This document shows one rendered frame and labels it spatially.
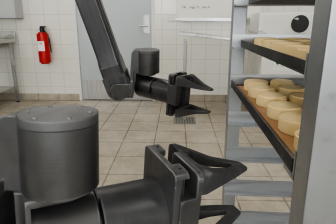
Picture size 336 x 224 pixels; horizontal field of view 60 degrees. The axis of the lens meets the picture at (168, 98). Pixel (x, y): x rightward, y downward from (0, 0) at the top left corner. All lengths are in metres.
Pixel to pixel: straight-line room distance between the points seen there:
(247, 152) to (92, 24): 0.48
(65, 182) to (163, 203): 0.09
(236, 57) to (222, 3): 3.40
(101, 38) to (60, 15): 3.63
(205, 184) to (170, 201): 0.03
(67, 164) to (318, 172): 0.20
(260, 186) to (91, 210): 0.61
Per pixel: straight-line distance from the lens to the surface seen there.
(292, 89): 0.59
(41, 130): 0.21
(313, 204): 0.29
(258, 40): 0.62
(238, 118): 0.72
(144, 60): 0.71
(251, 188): 0.80
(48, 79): 4.51
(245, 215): 0.85
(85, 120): 0.21
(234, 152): 0.75
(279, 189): 0.82
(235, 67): 0.69
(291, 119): 0.40
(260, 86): 0.59
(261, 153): 0.76
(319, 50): 0.26
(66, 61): 4.36
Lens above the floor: 1.09
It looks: 14 degrees down
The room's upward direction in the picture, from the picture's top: straight up
